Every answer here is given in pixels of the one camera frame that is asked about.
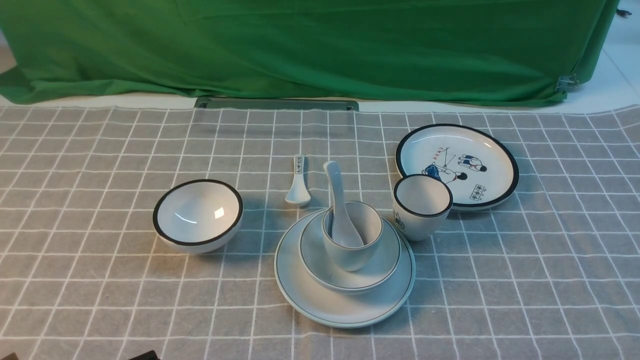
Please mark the plain pale green spoon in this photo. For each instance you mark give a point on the plain pale green spoon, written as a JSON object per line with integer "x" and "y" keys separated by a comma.
{"x": 343, "y": 231}

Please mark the white bowl black rim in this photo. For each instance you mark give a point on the white bowl black rim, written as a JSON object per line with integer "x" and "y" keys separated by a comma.
{"x": 198, "y": 216}

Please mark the white illustrated cup black rim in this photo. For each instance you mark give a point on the white illustrated cup black rim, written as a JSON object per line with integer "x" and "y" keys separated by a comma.
{"x": 420, "y": 206}

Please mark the pale green large plate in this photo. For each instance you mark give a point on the pale green large plate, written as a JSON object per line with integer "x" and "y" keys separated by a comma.
{"x": 334, "y": 308}

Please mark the white patterned handle spoon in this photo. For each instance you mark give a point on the white patterned handle spoon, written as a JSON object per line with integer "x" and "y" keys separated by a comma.
{"x": 298, "y": 193}

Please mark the pale green shallow bowl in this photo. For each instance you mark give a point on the pale green shallow bowl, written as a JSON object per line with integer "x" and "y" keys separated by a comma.
{"x": 325, "y": 272}

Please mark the white illustrated plate black rim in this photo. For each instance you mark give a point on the white illustrated plate black rim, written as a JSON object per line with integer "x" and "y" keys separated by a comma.
{"x": 479, "y": 171}

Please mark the grey checked tablecloth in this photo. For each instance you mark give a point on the grey checked tablecloth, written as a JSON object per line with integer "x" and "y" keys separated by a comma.
{"x": 552, "y": 273}

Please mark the pale green cup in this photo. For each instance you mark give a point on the pale green cup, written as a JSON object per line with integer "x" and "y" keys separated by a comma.
{"x": 352, "y": 253}

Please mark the green backdrop cloth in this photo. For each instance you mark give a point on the green backdrop cloth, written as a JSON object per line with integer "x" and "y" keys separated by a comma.
{"x": 499, "y": 53}

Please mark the metal clamp on backdrop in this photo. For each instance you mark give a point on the metal clamp on backdrop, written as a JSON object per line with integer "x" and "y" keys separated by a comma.
{"x": 567, "y": 83}

